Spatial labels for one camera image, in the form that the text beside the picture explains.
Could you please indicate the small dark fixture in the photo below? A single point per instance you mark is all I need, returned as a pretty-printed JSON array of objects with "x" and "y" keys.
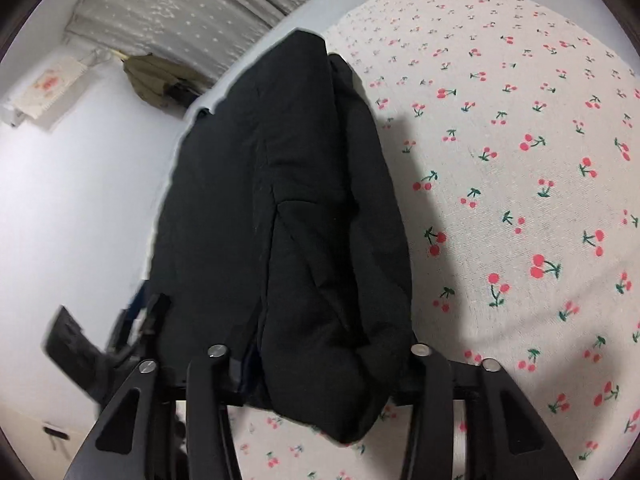
[{"x": 52, "y": 431}]

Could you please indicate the light blue bed sheet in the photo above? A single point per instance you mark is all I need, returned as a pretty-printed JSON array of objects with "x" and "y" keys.
[{"x": 280, "y": 35}]

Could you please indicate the olive green cloth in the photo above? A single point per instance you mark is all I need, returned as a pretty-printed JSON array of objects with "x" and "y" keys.
[{"x": 155, "y": 82}]

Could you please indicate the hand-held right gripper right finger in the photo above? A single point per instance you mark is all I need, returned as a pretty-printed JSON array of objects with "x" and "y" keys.
[{"x": 430, "y": 377}]

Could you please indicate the black jacket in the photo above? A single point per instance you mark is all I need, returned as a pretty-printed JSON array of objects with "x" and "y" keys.
[{"x": 280, "y": 210}]

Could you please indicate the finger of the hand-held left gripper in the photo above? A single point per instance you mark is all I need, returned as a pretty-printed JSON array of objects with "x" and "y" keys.
[{"x": 156, "y": 312}]

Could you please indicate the cherry print bed cover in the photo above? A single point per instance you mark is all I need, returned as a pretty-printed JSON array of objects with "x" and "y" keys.
[{"x": 500, "y": 185}]

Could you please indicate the grey dotted quilt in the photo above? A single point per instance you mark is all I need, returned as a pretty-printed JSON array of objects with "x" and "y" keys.
[{"x": 200, "y": 5}]

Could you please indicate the white cloth with red print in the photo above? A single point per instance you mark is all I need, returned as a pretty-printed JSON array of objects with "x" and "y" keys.
[{"x": 45, "y": 90}]

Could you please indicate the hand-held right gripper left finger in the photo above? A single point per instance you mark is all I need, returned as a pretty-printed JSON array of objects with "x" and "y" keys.
[{"x": 210, "y": 377}]

